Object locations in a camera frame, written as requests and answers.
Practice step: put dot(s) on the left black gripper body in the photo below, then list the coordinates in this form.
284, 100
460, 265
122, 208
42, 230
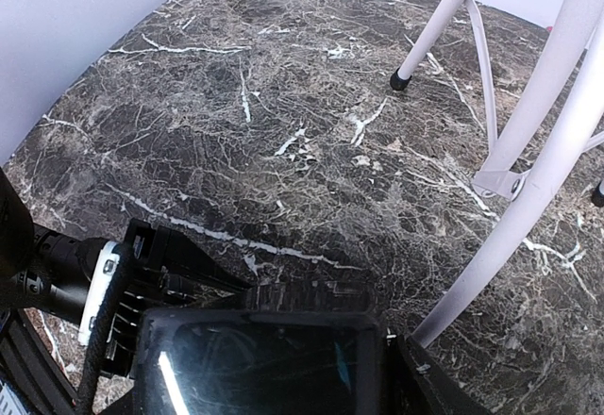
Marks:
170, 269

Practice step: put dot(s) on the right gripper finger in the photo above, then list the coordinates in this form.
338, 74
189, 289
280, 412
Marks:
418, 385

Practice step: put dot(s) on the black metronome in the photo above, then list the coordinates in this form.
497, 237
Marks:
306, 347

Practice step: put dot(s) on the white music stand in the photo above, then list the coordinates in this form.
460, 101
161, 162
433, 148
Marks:
575, 41

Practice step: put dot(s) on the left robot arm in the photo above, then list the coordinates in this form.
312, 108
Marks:
50, 271

